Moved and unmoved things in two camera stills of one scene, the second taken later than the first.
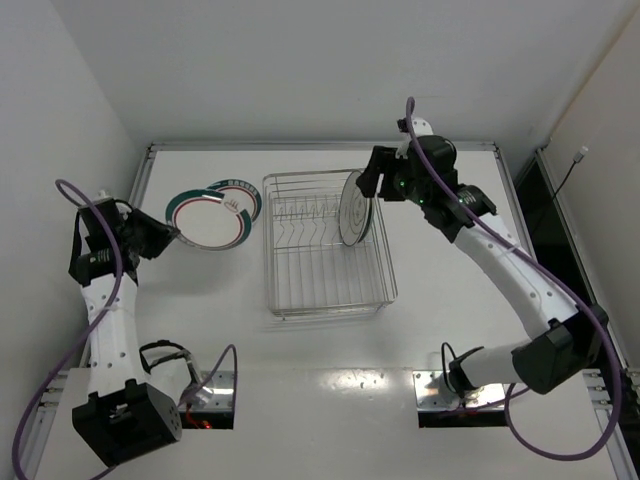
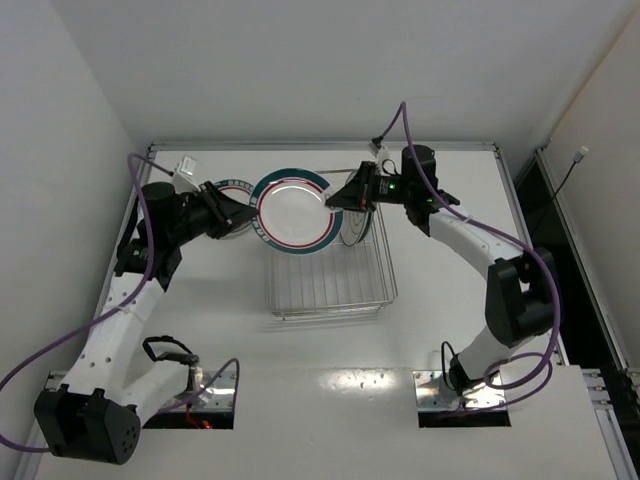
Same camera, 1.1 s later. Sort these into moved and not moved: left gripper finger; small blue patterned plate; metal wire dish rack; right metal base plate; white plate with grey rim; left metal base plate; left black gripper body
Moved: left black gripper body; left gripper finger
Not moved: small blue patterned plate; white plate with grey rim; metal wire dish rack; left metal base plate; right metal base plate
